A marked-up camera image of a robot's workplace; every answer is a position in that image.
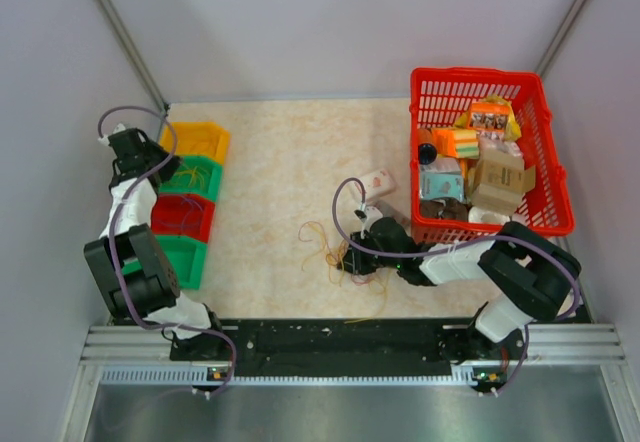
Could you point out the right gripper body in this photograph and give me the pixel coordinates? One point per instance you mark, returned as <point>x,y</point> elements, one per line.
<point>365,262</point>

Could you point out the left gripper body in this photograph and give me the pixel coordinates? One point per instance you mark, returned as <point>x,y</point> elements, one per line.
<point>155,153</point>

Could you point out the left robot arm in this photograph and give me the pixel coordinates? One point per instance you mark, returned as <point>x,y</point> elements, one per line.
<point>135,277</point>

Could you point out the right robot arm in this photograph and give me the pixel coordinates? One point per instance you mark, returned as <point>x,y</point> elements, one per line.
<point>533,275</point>

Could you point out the upper green storage bin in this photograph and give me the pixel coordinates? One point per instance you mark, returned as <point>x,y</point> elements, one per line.
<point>197,175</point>

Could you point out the green storage bin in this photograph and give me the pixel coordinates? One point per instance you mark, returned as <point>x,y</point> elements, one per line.
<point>197,175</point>
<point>187,257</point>

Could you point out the yellow storage bin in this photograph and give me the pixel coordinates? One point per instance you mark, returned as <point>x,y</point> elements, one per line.
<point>202,138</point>

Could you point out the clear plastic packet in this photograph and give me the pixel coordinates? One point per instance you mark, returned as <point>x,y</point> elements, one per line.
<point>387,210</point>

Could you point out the red storage bin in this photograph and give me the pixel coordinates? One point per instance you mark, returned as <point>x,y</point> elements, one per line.
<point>183,215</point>

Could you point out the pink tissue packet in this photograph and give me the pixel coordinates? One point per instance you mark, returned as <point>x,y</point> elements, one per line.
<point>378,183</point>

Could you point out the lower green storage bin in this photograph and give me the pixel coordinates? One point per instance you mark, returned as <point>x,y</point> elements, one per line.
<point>187,257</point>

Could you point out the teal tissue pack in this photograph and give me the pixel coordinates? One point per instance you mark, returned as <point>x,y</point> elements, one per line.
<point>441,179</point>

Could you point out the black bottle cap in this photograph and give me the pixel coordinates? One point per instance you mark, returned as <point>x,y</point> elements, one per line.
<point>427,153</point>

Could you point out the orange sponge pack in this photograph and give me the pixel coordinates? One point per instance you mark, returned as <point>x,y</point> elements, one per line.
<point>456,143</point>

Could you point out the brown cardboard box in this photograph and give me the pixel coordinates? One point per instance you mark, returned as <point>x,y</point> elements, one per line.
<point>501,181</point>

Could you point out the red plastic basket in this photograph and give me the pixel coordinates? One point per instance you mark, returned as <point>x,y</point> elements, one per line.
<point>438,96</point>

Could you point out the pink wrapped pack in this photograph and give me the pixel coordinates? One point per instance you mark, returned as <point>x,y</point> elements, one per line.
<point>494,141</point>

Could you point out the orange snack box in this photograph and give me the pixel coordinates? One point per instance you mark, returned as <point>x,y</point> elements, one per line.
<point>488,116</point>

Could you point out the yellow plastic bag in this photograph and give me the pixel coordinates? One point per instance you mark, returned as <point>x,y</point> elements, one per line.
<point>513,131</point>

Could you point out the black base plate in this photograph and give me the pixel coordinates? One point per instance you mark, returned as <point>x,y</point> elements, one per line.
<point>338,348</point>

